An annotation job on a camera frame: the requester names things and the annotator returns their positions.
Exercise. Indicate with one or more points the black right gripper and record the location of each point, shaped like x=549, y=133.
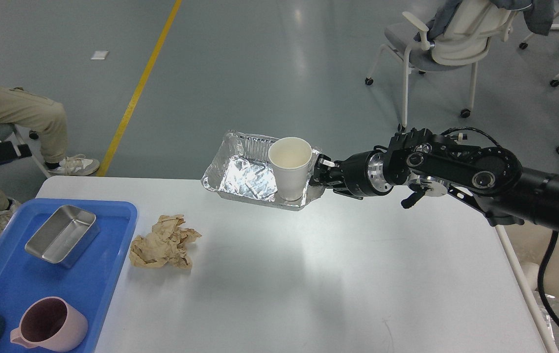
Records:
x=362, y=175

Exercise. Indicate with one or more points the white paper cup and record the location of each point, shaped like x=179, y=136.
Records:
x=290, y=158

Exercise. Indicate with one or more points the aluminium foil tray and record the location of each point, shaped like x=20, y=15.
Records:
x=241, y=171

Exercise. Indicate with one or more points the square stainless steel tray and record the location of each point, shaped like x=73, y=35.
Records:
x=64, y=236

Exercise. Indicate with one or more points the pink mug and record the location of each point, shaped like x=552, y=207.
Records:
x=50, y=323

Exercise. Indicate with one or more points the crumpled brown paper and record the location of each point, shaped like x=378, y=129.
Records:
x=165, y=244

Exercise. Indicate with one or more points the white grey office chair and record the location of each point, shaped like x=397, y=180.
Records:
x=463, y=43

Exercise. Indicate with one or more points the seated person in khaki trousers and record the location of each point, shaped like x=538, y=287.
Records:
x=48, y=118

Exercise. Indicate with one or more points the blue plastic tray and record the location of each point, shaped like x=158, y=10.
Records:
x=88, y=285

